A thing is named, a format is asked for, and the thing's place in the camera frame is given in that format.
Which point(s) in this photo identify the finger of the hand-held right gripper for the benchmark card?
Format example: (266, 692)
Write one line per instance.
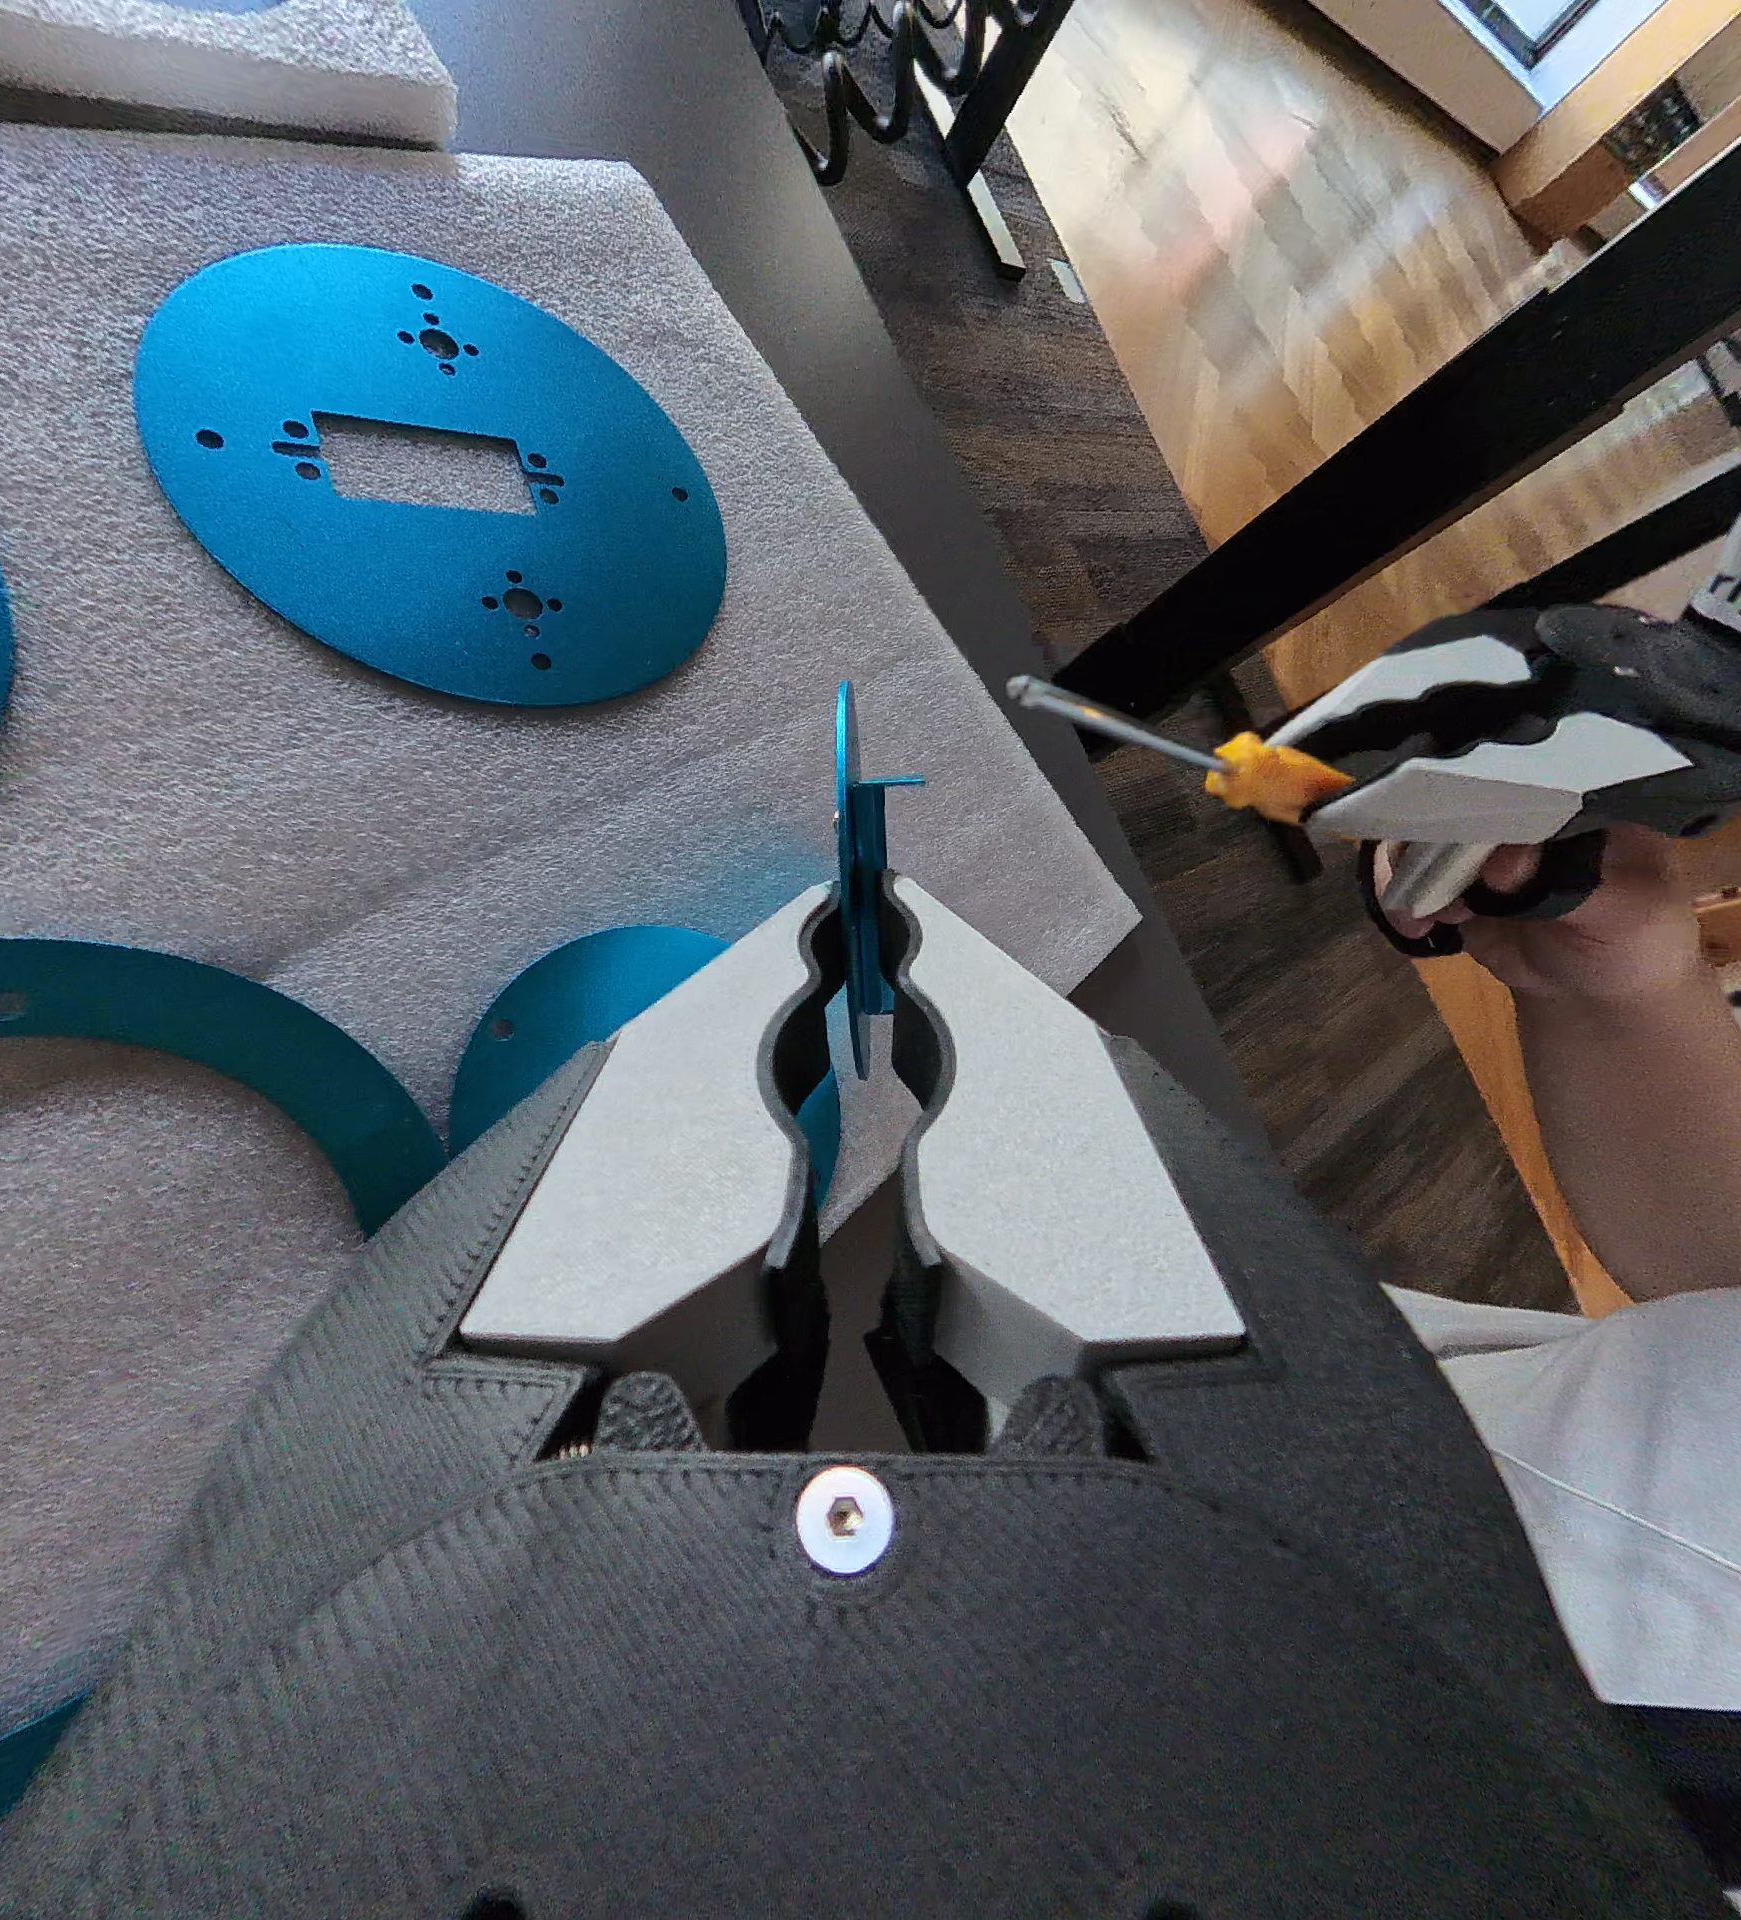
(1531, 786)
(1441, 682)

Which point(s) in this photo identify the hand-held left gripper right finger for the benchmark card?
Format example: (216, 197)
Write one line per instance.
(1079, 1200)

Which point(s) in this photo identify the person's right forearm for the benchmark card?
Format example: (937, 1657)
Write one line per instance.
(1649, 1140)

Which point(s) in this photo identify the blue perforated mounting disc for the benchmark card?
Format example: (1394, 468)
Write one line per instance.
(859, 841)

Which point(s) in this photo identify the white foam sheet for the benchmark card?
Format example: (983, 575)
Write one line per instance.
(61, 1424)

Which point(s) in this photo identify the small blue metal disc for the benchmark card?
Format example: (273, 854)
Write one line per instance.
(571, 1020)

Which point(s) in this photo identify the black desk leg frame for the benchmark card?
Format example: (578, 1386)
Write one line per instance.
(1411, 465)

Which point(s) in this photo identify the blue disc with rectangular cutout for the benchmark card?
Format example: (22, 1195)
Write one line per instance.
(286, 570)

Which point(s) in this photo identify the person's right hand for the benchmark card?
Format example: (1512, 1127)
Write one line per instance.
(1636, 923)

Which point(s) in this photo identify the white foam frame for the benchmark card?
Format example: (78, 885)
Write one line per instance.
(211, 74)

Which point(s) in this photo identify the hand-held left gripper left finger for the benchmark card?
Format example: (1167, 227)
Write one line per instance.
(631, 1200)

